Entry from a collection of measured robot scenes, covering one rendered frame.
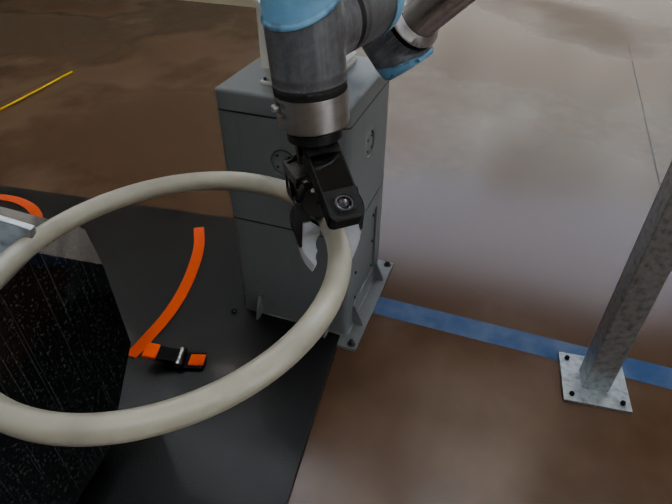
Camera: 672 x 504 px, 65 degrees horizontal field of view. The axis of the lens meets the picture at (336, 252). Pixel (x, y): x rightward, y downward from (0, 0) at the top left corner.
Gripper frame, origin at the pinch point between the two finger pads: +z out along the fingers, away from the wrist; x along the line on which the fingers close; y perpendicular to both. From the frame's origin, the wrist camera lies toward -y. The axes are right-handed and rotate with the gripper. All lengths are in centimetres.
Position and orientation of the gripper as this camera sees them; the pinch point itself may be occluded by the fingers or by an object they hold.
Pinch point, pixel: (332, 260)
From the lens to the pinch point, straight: 76.4
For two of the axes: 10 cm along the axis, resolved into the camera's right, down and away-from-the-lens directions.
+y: -3.7, -5.3, 7.6
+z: 0.7, 8.0, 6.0
